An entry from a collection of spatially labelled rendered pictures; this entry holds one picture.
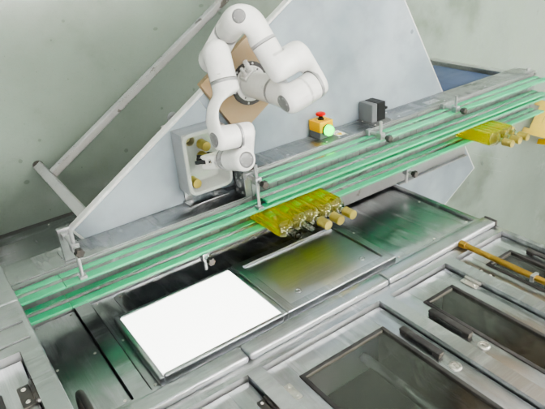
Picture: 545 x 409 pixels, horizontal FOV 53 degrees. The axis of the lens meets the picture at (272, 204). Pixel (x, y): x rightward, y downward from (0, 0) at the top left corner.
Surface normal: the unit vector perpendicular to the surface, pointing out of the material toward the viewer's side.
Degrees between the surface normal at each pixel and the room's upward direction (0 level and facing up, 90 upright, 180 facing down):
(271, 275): 90
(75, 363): 90
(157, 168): 0
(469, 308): 90
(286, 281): 90
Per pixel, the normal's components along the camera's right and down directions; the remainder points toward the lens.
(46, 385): -0.07, -0.89
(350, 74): 0.58, 0.33
